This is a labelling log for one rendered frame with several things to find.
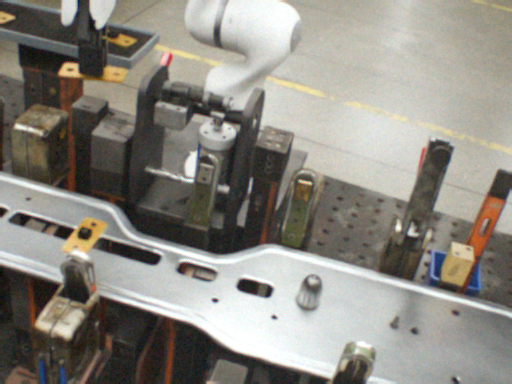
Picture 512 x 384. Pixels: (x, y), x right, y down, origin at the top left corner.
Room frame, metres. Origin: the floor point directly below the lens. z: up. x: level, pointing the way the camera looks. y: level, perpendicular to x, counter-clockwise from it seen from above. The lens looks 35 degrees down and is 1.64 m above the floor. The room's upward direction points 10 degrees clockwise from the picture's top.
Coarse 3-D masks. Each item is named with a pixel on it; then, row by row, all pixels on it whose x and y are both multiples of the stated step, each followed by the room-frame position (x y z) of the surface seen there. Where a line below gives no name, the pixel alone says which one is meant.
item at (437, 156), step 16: (432, 144) 0.81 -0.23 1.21; (448, 144) 0.81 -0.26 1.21; (432, 160) 0.78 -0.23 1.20; (448, 160) 0.78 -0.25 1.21; (432, 176) 0.81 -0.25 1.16; (416, 192) 0.80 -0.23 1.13; (432, 192) 0.80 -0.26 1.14; (416, 208) 0.80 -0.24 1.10; (432, 208) 0.79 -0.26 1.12; (400, 240) 0.78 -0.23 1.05; (416, 240) 0.79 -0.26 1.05
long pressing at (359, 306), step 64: (0, 192) 0.79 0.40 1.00; (64, 192) 0.81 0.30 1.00; (0, 256) 0.65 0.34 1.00; (64, 256) 0.67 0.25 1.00; (192, 256) 0.72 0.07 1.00; (256, 256) 0.75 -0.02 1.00; (320, 256) 0.77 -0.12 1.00; (192, 320) 0.60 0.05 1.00; (256, 320) 0.62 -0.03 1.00; (320, 320) 0.64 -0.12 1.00; (384, 320) 0.66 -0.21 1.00; (448, 320) 0.68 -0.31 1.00
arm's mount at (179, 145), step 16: (192, 128) 1.41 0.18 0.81; (176, 144) 1.33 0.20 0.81; (192, 144) 1.34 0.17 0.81; (176, 160) 1.26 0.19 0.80; (288, 160) 1.33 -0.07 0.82; (304, 160) 1.34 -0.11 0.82; (288, 176) 1.26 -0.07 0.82; (240, 224) 1.07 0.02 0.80; (272, 224) 1.14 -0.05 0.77; (240, 240) 1.07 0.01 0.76; (272, 240) 1.16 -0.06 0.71
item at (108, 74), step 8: (64, 64) 0.76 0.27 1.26; (72, 64) 0.76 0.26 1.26; (64, 72) 0.73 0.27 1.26; (72, 72) 0.74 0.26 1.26; (104, 72) 0.75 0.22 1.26; (112, 72) 0.75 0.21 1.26; (120, 72) 0.76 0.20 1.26; (96, 80) 0.73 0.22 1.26; (104, 80) 0.73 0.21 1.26; (112, 80) 0.73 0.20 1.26; (120, 80) 0.73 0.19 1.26
